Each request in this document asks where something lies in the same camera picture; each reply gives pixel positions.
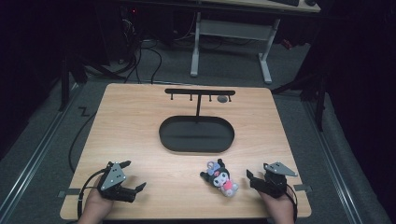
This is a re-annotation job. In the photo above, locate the grey tape strip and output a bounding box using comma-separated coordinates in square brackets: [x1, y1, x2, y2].
[293, 183, 313, 192]
[57, 188, 82, 199]

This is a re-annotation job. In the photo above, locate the bundle of black cables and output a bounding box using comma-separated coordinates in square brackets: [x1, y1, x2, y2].
[116, 18, 163, 85]

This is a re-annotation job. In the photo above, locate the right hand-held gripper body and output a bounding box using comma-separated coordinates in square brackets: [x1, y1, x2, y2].
[249, 161, 299, 199]

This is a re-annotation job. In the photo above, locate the black keyboard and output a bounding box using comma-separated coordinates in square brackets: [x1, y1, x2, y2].
[269, 0, 301, 7]

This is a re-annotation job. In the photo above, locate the metal floor rail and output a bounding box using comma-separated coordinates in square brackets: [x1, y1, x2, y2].
[0, 83, 80, 216]
[303, 99, 364, 224]

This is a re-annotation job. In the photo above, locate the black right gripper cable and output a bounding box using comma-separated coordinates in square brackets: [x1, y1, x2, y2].
[285, 183, 299, 224]

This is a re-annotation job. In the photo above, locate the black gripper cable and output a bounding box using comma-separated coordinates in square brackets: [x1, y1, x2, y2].
[285, 183, 299, 224]
[77, 168, 107, 219]

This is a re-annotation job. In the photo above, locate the black floor cable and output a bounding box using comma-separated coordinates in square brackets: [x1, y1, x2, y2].
[67, 106, 98, 174]

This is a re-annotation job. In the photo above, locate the black computer tower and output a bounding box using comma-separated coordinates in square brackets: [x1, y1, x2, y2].
[120, 5, 143, 43]

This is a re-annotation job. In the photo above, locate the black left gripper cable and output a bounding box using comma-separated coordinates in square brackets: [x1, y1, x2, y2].
[77, 168, 107, 219]

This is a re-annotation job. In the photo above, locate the person's left hand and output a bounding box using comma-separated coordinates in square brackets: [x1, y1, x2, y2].
[77, 176, 116, 224]

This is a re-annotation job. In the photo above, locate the black hook rack with tray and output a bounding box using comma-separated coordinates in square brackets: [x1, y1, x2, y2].
[158, 88, 236, 154]

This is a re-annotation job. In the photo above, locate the white metal desk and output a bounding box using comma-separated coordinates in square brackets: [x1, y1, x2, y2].
[174, 0, 322, 85]

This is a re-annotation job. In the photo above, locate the black and pink plush toy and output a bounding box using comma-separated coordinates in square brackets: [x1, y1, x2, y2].
[199, 158, 240, 198]

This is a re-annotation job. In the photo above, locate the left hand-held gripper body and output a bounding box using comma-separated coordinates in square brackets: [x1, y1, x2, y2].
[96, 161, 138, 203]

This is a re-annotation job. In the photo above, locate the black metal stand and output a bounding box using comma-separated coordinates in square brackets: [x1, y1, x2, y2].
[57, 52, 127, 112]
[270, 62, 328, 133]

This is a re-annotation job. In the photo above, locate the person's right hand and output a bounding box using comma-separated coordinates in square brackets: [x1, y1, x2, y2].
[257, 188, 296, 224]

